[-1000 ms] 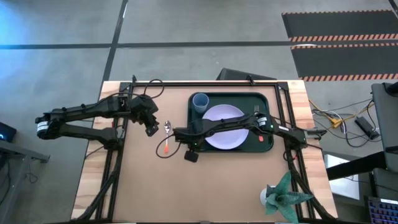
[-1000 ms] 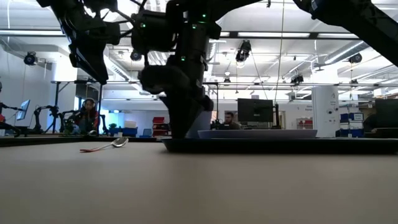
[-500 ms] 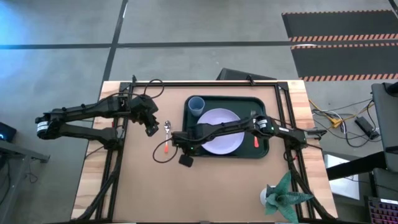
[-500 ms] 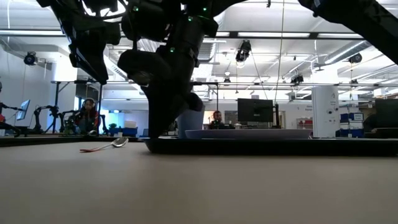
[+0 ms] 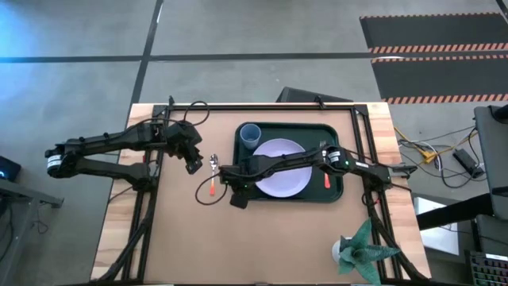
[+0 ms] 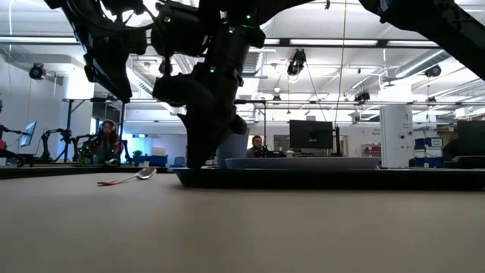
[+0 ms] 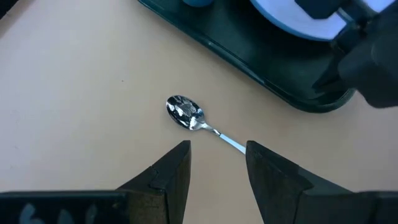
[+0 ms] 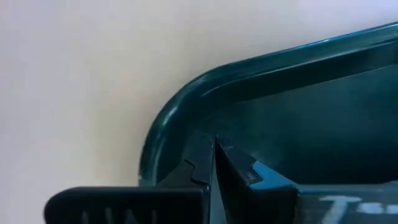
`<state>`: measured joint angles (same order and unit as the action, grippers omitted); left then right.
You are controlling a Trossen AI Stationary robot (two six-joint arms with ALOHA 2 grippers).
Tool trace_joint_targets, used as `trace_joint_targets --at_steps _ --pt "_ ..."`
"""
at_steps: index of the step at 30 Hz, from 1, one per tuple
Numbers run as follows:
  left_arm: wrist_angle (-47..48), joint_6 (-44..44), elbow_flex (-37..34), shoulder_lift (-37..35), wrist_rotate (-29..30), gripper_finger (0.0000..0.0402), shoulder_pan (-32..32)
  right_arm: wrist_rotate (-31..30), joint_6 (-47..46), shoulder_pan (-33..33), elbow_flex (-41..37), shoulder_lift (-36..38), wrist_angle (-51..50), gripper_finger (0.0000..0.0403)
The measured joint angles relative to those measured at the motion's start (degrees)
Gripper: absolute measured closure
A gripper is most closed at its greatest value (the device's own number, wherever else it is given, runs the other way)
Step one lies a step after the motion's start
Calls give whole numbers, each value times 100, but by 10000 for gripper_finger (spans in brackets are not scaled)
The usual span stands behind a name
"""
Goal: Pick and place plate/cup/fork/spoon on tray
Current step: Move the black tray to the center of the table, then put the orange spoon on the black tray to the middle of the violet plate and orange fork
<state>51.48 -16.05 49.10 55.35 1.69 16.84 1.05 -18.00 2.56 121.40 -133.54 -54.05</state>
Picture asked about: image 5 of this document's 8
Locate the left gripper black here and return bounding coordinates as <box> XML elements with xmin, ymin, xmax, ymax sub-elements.
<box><xmin>164</xmin><ymin>120</ymin><xmax>204</xmax><ymax>175</ymax></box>

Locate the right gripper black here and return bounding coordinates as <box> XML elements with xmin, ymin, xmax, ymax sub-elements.
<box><xmin>218</xmin><ymin>156</ymin><xmax>260</xmax><ymax>210</ymax></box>

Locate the spoon with orange handle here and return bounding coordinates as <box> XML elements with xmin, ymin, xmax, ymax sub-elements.
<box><xmin>208</xmin><ymin>153</ymin><xmax>220</xmax><ymax>197</ymax></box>

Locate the lavender round plate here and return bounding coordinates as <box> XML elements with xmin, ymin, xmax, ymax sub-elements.
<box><xmin>252</xmin><ymin>137</ymin><xmax>314</xmax><ymax>199</ymax></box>

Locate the blue ribbed cup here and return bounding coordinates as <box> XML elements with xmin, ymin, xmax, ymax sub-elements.
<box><xmin>238</xmin><ymin>122</ymin><xmax>263</xmax><ymax>151</ymax></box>

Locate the fork with orange handle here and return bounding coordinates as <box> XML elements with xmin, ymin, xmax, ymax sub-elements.
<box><xmin>319</xmin><ymin>140</ymin><xmax>332</xmax><ymax>190</ymax></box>

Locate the dark green serving tray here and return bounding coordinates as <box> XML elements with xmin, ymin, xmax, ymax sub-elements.
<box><xmin>232</xmin><ymin>121</ymin><xmax>344</xmax><ymax>204</ymax></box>

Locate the black flat panel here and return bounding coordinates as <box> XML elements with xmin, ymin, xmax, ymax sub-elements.
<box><xmin>276</xmin><ymin>86</ymin><xmax>354</xmax><ymax>104</ymax></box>

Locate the artificial plant in white pot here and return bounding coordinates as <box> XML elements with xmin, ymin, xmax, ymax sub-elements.
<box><xmin>331</xmin><ymin>217</ymin><xmax>402</xmax><ymax>286</ymax></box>

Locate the grey side table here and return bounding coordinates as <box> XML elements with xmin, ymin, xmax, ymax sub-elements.
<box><xmin>0</xmin><ymin>178</ymin><xmax>64</xmax><ymax>286</ymax></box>

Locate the black device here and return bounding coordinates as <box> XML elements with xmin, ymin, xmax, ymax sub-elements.
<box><xmin>0</xmin><ymin>155</ymin><xmax>22</xmax><ymax>183</ymax></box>

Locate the white box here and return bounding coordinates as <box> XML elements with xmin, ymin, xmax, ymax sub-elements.
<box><xmin>414</xmin><ymin>196</ymin><xmax>461</xmax><ymax>256</ymax></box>

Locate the black cart beam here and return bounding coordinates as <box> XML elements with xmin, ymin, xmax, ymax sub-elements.
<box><xmin>415</xmin><ymin>193</ymin><xmax>495</xmax><ymax>230</ymax></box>

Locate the black orange-striped floor mat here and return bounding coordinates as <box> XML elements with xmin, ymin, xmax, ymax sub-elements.
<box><xmin>359</xmin><ymin>13</ymin><xmax>508</xmax><ymax>55</ymax></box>
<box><xmin>371</xmin><ymin>54</ymin><xmax>508</xmax><ymax>105</ymax></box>

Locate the black power adapter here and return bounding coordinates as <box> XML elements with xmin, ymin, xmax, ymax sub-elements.
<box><xmin>452</xmin><ymin>148</ymin><xmax>486</xmax><ymax>180</ymax></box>

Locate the black keyboard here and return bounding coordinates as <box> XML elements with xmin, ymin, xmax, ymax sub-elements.
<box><xmin>469</xmin><ymin>250</ymin><xmax>508</xmax><ymax>286</ymax></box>

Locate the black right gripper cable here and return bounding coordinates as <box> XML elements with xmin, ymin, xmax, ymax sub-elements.
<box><xmin>194</xmin><ymin>171</ymin><xmax>230</xmax><ymax>207</ymax></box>

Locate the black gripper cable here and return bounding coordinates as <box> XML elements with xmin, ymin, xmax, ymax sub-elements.
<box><xmin>180</xmin><ymin>100</ymin><xmax>210</xmax><ymax>128</ymax></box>
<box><xmin>194</xmin><ymin>171</ymin><xmax>230</xmax><ymax>207</ymax></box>

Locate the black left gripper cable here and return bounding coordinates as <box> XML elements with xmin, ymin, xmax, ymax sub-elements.
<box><xmin>180</xmin><ymin>100</ymin><xmax>210</xmax><ymax>128</ymax></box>

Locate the black table frame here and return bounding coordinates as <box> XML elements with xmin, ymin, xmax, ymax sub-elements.
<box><xmin>93</xmin><ymin>95</ymin><xmax>433</xmax><ymax>286</ymax></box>

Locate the yellow floor cable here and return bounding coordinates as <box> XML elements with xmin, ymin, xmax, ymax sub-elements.
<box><xmin>394</xmin><ymin>126</ymin><xmax>477</xmax><ymax>164</ymax></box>

